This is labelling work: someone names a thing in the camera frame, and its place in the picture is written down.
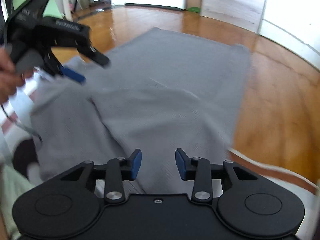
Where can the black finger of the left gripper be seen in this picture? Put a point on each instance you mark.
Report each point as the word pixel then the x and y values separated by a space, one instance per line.
pixel 72 75
pixel 94 55

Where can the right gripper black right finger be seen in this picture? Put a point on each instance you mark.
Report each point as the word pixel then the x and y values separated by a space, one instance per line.
pixel 246 203

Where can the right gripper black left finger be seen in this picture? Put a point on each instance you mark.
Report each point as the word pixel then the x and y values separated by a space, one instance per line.
pixel 72 202

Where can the grey waffle-knit shirt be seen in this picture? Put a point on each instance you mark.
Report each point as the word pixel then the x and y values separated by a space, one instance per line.
pixel 161 91

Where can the person's left hand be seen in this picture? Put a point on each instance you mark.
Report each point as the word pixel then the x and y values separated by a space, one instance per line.
pixel 9 79

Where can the light green cloth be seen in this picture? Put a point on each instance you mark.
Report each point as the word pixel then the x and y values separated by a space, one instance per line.
pixel 13 185

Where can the white and red patterned mat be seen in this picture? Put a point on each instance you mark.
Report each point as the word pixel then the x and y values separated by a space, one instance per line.
pixel 15 119

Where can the black door threshold strip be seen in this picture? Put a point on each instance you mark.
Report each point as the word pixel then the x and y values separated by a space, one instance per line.
pixel 153 6

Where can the white cabinet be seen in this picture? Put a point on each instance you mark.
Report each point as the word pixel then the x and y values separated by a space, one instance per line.
pixel 245 14

